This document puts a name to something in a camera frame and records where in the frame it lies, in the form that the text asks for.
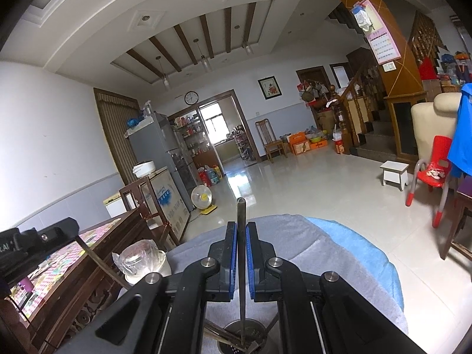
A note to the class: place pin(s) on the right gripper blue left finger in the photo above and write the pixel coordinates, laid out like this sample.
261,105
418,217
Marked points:
227,273

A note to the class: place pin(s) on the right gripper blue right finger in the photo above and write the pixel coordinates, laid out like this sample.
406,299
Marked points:
254,259

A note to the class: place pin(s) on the dark chopstick six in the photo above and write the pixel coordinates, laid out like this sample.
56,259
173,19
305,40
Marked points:
241,263

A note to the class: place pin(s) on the dark chopstick three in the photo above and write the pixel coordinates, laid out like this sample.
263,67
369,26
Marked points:
269,327

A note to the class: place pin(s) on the grey felt table cloth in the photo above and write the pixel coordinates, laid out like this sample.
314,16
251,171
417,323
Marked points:
317,313

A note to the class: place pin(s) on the white plastic bowl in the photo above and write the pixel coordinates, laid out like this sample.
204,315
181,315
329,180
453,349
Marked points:
156,264

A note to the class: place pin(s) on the white round electric fan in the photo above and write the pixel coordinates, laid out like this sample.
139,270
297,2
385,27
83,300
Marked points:
202,198

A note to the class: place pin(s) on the white chest freezer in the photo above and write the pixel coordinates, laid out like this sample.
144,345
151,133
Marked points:
158,201

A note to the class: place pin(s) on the clear plastic bag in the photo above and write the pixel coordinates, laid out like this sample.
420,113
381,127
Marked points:
137,253

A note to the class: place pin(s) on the wooden chair by doorway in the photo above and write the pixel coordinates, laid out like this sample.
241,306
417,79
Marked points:
271,144

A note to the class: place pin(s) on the orange cardboard box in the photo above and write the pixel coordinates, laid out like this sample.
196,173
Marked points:
298,143

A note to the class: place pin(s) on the white rice cooker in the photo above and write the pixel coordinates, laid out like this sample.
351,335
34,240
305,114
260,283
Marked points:
143,169

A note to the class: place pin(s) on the grey refrigerator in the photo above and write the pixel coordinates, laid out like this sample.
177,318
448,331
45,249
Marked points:
154,139

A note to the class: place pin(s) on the small white stool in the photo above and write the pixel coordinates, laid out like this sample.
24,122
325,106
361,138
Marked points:
396,173

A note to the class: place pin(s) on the wooden stair railing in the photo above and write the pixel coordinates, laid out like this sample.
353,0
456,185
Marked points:
361,97

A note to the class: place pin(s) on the red plastic child chair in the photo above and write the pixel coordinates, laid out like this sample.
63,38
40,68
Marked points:
435,174

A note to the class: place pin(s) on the blue jacket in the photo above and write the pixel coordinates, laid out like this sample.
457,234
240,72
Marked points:
460,153

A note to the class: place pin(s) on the beige sofa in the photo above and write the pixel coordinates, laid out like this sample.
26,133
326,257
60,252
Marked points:
430,119

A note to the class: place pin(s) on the framed wall picture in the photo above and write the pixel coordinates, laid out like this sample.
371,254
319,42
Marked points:
269,87

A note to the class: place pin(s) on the round wall clock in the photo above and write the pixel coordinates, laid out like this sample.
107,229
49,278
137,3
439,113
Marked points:
191,98

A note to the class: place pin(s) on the wall calendar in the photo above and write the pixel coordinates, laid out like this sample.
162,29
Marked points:
375,30

